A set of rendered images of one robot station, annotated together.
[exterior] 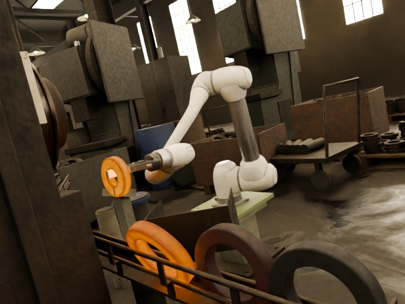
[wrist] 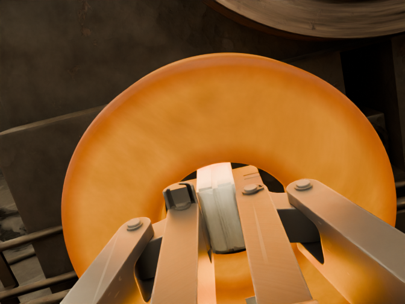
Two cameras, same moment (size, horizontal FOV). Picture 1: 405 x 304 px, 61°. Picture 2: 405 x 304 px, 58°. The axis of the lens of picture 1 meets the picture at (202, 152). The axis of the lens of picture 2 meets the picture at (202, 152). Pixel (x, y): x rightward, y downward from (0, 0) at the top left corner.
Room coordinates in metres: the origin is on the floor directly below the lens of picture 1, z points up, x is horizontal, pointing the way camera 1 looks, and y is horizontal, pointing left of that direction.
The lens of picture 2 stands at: (1.44, 0.23, 0.91)
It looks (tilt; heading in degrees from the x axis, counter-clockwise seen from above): 15 degrees down; 140
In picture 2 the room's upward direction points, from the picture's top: 14 degrees counter-clockwise
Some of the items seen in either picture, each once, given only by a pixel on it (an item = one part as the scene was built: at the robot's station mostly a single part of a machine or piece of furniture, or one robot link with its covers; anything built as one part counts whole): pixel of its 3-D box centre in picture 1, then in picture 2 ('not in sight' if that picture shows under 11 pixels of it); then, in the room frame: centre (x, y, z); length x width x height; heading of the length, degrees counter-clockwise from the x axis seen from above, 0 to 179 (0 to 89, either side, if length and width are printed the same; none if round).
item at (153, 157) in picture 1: (147, 163); not in sight; (1.42, 0.23, 0.84); 0.09 x 0.08 x 0.07; 136
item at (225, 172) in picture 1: (227, 178); not in sight; (2.13, -0.12, 0.54); 0.18 x 0.16 x 0.22; 65
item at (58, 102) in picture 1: (44, 114); not in sight; (1.36, 0.56, 1.11); 0.28 x 0.06 x 0.28; 46
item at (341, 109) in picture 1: (340, 122); not in sight; (4.80, -1.98, 0.38); 1.03 x 0.83 x 0.75; 49
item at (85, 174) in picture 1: (78, 190); not in sight; (3.92, 1.48, 0.39); 1.03 x 0.83 x 0.77; 151
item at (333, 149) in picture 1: (299, 136); not in sight; (3.63, -1.03, 0.48); 1.18 x 0.65 x 0.96; 36
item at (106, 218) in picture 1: (114, 247); not in sight; (2.15, 0.68, 0.26); 0.12 x 0.12 x 0.52
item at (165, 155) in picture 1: (160, 160); not in sight; (1.47, 0.18, 0.83); 0.09 x 0.06 x 0.09; 46
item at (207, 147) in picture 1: (241, 157); not in sight; (4.01, -0.43, 0.33); 0.93 x 0.73 x 0.66; 53
